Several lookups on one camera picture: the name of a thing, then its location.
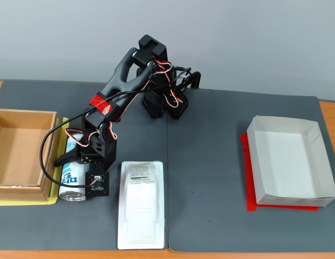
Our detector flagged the yellow paper sheet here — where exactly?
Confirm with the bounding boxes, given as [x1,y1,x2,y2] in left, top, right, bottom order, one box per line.
[0,117,71,207]

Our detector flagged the red paper sheet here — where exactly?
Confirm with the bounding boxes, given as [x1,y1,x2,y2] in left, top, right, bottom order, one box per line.
[240,134,319,213]

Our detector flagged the brown cardboard box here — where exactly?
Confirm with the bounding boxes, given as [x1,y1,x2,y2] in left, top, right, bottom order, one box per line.
[0,108,63,202]

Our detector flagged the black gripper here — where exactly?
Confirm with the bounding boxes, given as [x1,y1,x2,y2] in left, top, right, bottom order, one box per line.
[53,147,117,172]

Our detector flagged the red tape band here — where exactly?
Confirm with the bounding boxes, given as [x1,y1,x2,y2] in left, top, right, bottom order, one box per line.
[89,92,115,117]

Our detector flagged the white blue drink can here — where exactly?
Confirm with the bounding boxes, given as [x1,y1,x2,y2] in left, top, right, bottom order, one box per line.
[58,134,88,202]

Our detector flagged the grey table mat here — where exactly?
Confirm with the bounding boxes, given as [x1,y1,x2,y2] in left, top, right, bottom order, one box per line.
[166,88,335,254]
[0,79,170,252]

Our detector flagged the white paper box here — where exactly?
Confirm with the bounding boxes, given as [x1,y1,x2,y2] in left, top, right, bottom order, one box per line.
[247,115,335,208]

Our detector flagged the white plastic blister package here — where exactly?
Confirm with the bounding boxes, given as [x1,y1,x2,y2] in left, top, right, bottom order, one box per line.
[117,160,168,250]

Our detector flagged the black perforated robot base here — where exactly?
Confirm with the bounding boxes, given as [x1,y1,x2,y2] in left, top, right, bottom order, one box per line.
[141,88,189,121]

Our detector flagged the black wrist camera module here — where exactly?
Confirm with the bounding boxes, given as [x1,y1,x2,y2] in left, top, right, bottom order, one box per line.
[85,170,110,198]

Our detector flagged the red white servo wires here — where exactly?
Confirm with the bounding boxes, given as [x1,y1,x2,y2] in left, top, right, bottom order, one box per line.
[65,61,184,148]

